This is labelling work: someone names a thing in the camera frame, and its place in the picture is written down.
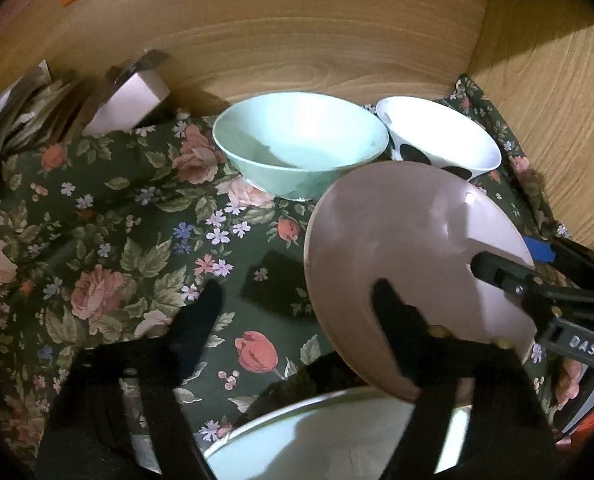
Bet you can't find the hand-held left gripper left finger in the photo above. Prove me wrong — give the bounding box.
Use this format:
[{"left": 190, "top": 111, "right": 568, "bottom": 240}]
[{"left": 37, "top": 280, "right": 223, "bottom": 480}]

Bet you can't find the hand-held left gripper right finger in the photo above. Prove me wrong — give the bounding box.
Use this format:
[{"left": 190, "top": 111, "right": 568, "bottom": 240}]
[{"left": 372, "top": 280, "right": 562, "bottom": 480}]

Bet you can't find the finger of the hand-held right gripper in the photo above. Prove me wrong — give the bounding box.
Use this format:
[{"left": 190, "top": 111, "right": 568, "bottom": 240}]
[
  {"left": 523, "top": 236, "right": 594, "bottom": 294},
  {"left": 469, "top": 252, "right": 594, "bottom": 307}
]

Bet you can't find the pink plate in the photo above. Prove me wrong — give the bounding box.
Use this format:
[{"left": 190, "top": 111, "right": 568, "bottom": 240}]
[{"left": 303, "top": 161, "right": 538, "bottom": 405}]

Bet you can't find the mint green plate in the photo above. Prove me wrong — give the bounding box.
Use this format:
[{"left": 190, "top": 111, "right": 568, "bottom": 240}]
[{"left": 202, "top": 385, "right": 472, "bottom": 480}]

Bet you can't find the dark floral tablecloth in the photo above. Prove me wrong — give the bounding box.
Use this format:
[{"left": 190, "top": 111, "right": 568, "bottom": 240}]
[{"left": 0, "top": 75, "right": 578, "bottom": 480}]

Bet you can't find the white bowl with black spots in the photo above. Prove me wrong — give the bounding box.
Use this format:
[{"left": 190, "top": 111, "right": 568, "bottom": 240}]
[{"left": 375, "top": 96, "right": 502, "bottom": 182}]

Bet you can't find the mint green bowl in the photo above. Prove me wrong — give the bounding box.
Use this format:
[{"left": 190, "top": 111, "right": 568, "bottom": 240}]
[{"left": 212, "top": 92, "right": 390, "bottom": 202}]

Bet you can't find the small white box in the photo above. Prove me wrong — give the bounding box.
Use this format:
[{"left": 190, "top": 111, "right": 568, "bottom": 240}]
[{"left": 80, "top": 50, "right": 172, "bottom": 136}]

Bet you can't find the stack of white papers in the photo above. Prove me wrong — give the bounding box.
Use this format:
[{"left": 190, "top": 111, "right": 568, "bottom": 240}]
[{"left": 0, "top": 60, "right": 85, "bottom": 161}]

